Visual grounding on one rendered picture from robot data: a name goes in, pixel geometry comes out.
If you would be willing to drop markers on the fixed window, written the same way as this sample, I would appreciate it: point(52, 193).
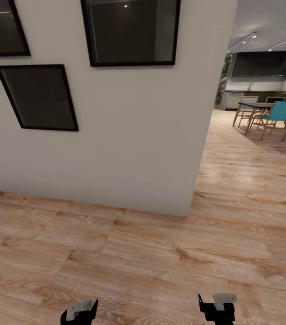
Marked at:
point(223, 79)

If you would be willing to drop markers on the dishwasher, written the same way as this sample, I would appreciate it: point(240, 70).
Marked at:
point(233, 101)

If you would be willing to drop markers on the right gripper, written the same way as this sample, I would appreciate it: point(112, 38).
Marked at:
point(212, 314)

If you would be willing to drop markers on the breakfast table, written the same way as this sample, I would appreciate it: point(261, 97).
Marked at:
point(256, 106)

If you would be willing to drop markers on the picture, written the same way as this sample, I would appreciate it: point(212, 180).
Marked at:
point(131, 32)
point(39, 94)

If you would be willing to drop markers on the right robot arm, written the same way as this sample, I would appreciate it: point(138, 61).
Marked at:
point(221, 311)

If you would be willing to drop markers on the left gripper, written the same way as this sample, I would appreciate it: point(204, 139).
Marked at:
point(83, 317)

